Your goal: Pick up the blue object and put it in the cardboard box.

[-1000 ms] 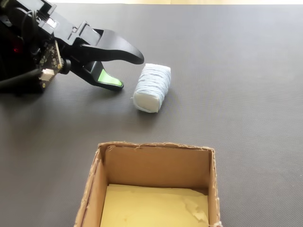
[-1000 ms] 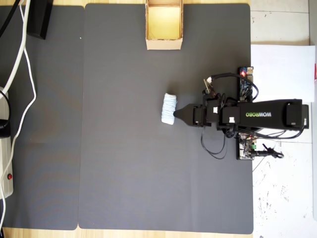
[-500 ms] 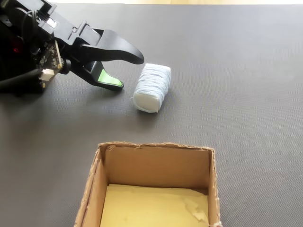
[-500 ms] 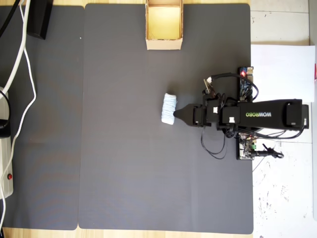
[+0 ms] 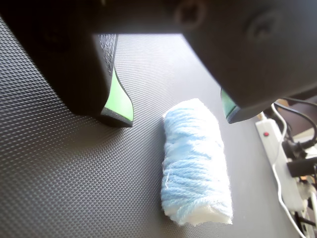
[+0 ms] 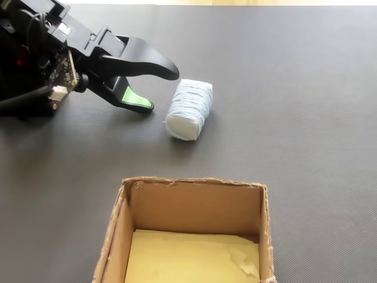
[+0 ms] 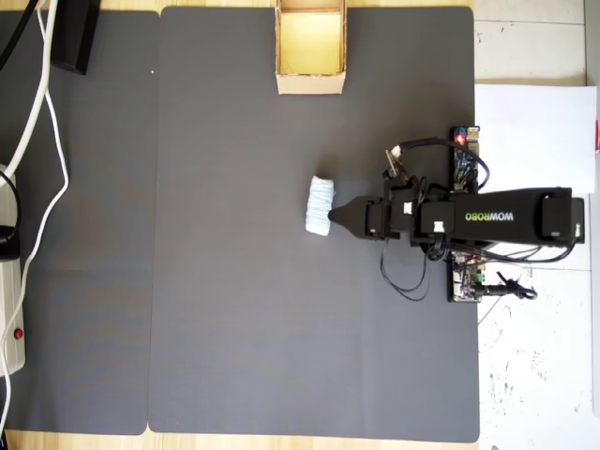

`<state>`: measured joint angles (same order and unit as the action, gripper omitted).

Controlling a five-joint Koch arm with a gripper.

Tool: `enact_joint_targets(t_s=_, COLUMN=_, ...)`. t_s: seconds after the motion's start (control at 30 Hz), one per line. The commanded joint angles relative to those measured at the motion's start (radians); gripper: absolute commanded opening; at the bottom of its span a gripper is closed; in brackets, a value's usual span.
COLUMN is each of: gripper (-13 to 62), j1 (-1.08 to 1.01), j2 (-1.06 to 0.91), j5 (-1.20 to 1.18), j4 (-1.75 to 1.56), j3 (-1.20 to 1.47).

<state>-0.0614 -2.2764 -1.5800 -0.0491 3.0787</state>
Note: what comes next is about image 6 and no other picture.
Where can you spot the open brown cardboard box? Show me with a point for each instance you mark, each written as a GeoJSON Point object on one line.
{"type": "Point", "coordinates": [194, 206]}

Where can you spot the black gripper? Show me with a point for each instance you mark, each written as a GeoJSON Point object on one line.
{"type": "Point", "coordinates": [78, 35]}

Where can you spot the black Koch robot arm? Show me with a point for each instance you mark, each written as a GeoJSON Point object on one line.
{"type": "Point", "coordinates": [17, 44]}

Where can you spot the light blue yarn-wrapped block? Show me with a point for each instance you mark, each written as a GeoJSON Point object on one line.
{"type": "Point", "coordinates": [190, 109]}

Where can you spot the yellow paper box liner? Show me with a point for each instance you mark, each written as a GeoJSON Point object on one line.
{"type": "Point", "coordinates": [188, 259]}

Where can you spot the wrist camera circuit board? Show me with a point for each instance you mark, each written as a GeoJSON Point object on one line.
{"type": "Point", "coordinates": [63, 72]}

